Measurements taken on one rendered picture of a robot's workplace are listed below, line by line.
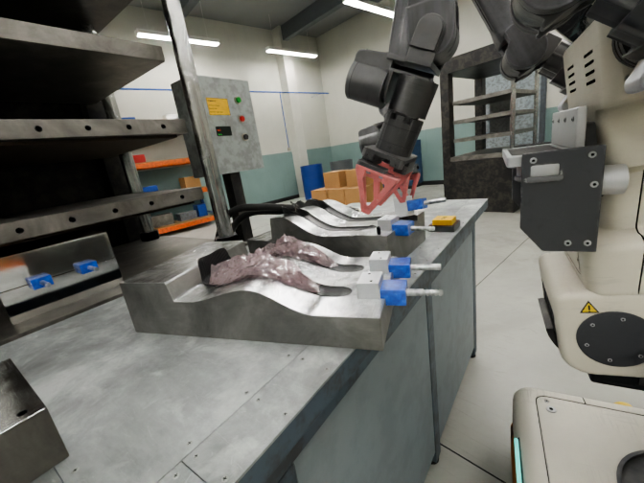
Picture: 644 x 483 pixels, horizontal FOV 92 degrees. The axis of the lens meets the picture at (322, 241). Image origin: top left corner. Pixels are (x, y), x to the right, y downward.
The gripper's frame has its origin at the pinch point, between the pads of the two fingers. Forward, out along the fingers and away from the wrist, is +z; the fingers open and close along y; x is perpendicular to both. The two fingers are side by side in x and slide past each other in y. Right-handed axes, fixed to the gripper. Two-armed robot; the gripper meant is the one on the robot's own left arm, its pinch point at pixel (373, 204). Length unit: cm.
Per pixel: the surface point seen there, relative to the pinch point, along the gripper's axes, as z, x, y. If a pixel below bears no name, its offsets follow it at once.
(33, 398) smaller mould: 24, -21, 40
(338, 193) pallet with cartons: 155, -171, -470
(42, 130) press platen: 16, -91, 4
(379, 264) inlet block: 11.5, 4.5, -3.5
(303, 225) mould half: 20.7, -21.4, -22.1
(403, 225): 8.5, 4.1, -20.8
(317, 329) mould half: 17.5, 1.7, 14.0
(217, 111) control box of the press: 8, -90, -58
